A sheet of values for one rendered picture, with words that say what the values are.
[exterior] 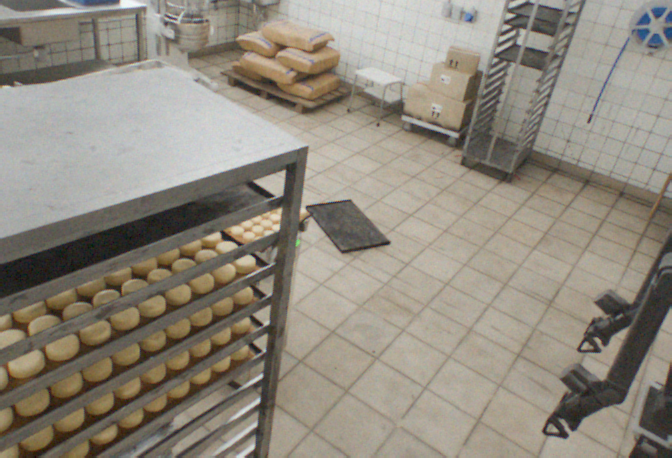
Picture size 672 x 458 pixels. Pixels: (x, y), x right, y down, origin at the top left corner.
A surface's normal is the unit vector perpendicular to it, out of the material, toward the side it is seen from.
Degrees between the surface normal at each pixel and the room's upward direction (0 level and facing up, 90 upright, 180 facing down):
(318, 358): 0
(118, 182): 0
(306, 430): 0
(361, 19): 90
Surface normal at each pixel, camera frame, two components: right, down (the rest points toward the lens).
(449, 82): -0.61, 0.31
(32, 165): 0.15, -0.85
